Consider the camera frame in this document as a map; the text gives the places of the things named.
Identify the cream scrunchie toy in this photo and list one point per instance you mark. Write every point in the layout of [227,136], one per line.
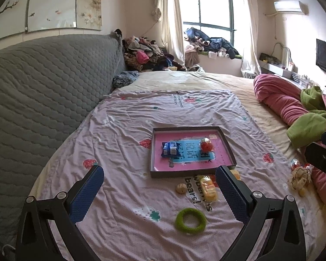
[300,177]

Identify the dark patterned pillow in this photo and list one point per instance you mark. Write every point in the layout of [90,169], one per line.
[125,78]

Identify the window frame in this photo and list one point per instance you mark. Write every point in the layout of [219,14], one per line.
[215,18]

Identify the blue cookie packet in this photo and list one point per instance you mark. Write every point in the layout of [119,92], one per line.
[171,149]

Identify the white curtain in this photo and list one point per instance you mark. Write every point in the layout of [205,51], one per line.
[250,66]
[168,14]

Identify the pile of clothes by bed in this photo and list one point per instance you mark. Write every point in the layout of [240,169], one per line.
[142,55]

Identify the green blanket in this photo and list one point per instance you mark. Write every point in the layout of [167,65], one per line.
[309,127]

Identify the pink rolled blanket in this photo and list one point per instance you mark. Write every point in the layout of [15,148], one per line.
[281,96]

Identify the white curtain left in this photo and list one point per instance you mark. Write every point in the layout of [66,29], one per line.
[168,14]

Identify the small yellow ball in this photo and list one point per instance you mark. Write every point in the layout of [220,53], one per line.
[302,192]

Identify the clothes pile on windowsill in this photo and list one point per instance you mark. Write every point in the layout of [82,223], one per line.
[203,43]

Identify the dark cardboard tray box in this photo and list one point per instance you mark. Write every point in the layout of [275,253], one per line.
[192,161]

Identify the white curtain right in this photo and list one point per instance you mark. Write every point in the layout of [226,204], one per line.
[250,66]

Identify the red egg toy packet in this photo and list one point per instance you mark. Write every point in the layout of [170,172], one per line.
[206,145]

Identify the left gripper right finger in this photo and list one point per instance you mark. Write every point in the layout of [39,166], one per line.
[285,239]

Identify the grey quilted headboard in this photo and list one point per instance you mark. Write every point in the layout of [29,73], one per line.
[47,87]

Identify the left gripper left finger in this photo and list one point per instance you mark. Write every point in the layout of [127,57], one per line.
[35,240]

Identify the small shiny snack packet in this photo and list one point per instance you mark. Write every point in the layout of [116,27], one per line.
[294,164]

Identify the white air conditioner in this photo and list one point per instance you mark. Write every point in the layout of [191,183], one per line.
[290,7]

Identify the yellow rice cracker packet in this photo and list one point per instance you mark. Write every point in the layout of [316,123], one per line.
[209,193]

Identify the floral wall painting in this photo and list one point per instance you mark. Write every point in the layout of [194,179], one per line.
[18,16]

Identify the brown walnut ball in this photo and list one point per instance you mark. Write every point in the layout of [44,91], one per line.
[181,188]

